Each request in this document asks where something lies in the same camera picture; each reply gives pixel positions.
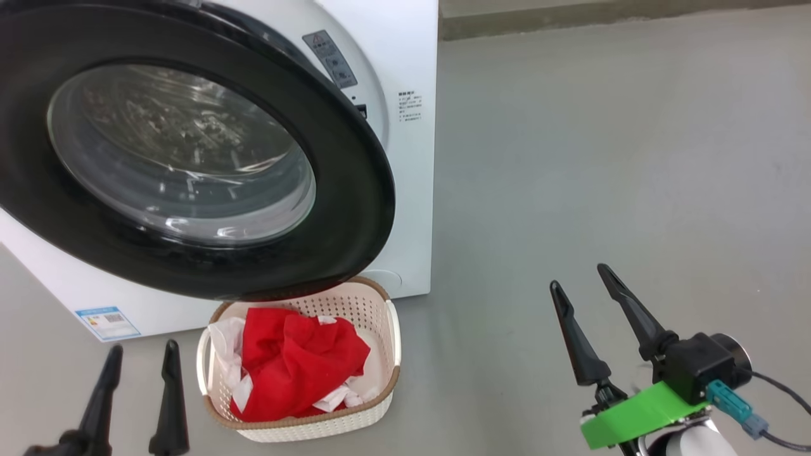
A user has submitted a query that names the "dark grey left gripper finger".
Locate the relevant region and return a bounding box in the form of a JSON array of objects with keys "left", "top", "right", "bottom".
[
  {"left": 149, "top": 339, "right": 191, "bottom": 456},
  {"left": 22, "top": 344, "right": 124, "bottom": 456}
]

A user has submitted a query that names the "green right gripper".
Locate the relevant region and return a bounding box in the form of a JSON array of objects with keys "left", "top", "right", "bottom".
[{"left": 549, "top": 263, "right": 710, "bottom": 456}]

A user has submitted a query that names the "red and white garment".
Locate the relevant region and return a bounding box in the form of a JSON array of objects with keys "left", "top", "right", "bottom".
[{"left": 208, "top": 307, "right": 381, "bottom": 423}]

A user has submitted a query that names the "washing machine door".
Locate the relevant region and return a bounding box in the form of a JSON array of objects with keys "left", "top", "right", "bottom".
[{"left": 0, "top": 0, "right": 397, "bottom": 301}]

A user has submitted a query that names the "cream perforated laundry basket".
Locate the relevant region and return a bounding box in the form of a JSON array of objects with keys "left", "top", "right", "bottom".
[{"left": 196, "top": 276, "right": 402, "bottom": 443}]

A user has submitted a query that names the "white washing machine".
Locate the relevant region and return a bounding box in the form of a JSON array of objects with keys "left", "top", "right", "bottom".
[{"left": 0, "top": 0, "right": 439, "bottom": 343}]

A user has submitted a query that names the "blue energy label sticker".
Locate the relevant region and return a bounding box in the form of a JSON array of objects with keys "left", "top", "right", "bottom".
[{"left": 74, "top": 307, "right": 141, "bottom": 343}]

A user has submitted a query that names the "grey warning sticker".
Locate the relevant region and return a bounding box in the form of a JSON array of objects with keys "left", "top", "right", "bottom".
[{"left": 302, "top": 30, "right": 359, "bottom": 89}]

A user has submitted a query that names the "teal cable connector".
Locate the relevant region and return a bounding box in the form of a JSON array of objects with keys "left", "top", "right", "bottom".
[{"left": 705, "top": 380, "right": 769, "bottom": 440}]

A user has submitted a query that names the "thin black cable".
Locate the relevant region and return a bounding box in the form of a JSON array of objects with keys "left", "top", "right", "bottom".
[
  {"left": 760, "top": 431, "right": 811, "bottom": 452},
  {"left": 751, "top": 370, "right": 811, "bottom": 415}
]

